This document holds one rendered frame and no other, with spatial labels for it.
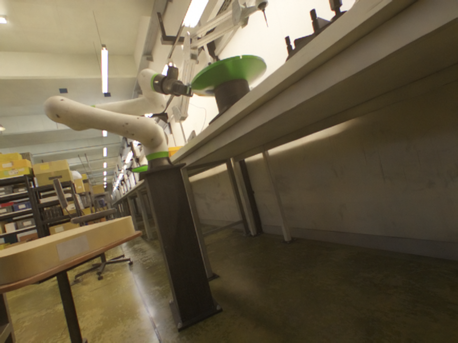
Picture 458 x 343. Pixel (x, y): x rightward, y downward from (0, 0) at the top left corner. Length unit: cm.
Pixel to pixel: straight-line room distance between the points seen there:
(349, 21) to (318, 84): 16
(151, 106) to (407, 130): 134
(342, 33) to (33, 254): 79
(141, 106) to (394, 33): 110
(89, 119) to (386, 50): 110
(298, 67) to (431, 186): 110
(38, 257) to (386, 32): 85
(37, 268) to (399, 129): 160
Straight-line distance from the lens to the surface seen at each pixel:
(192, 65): 146
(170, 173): 125
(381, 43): 62
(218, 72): 91
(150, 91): 131
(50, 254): 68
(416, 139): 156
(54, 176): 614
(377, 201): 172
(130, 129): 115
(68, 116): 128
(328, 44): 61
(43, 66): 659
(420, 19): 60
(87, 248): 72
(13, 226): 622
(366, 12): 58
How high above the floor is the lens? 66
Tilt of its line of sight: 1 degrees up
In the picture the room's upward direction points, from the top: 14 degrees counter-clockwise
